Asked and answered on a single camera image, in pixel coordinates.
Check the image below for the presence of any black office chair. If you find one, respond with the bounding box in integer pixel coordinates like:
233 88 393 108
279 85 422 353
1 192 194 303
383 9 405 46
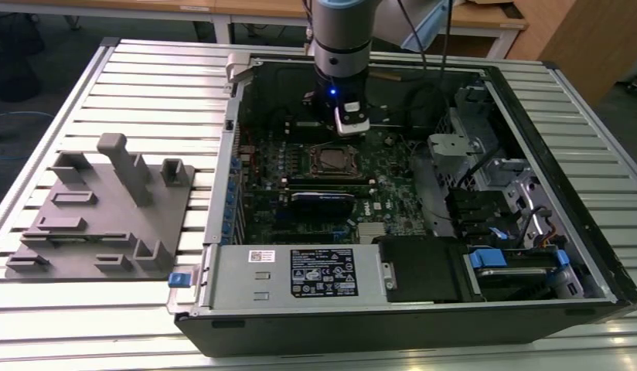
0 11 46 104

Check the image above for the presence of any silver CPU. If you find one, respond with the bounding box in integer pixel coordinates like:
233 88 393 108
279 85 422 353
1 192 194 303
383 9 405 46
317 148 353 171

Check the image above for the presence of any grey plastic case latch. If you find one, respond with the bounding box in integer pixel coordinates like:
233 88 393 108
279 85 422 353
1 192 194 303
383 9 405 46
225 53 255 84

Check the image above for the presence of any black camera cable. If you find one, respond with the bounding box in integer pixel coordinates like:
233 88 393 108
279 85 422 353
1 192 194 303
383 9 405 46
437 0 453 84
394 0 430 74

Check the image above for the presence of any wooden desk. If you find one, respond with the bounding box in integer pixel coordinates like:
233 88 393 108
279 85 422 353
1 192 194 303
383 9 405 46
0 0 234 43
214 0 530 59

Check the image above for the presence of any black PC case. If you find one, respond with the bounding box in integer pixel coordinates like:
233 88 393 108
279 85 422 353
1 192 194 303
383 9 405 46
166 52 637 359

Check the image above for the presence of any black front fan housing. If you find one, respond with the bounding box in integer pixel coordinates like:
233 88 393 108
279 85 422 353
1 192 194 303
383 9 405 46
443 188 523 240

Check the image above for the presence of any wooden cabinet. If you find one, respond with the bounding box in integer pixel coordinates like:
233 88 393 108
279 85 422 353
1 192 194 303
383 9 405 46
506 0 637 109

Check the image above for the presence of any graphics card with fan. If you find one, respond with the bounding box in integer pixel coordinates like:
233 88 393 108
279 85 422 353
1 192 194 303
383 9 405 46
289 189 357 229

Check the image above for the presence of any grey parts rack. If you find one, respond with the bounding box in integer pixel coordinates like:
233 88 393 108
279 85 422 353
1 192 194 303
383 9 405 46
2 132 197 280

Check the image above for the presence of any CPU socket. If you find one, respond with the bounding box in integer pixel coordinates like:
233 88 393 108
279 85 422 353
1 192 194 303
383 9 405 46
306 142 365 181

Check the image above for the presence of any silver drive cage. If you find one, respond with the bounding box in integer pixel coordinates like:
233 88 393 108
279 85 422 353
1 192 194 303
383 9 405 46
425 107 505 186

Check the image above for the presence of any silver power supply unit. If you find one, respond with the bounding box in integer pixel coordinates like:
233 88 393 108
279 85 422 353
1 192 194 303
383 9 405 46
193 243 389 310

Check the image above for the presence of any green motherboard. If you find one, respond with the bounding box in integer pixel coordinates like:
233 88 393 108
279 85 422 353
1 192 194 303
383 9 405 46
237 125 438 247

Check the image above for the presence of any hard disk in blue carrier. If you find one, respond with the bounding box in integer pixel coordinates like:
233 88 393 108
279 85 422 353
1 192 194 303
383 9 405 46
465 247 570 301

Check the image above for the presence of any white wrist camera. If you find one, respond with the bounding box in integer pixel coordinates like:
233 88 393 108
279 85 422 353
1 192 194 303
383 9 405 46
331 100 371 137

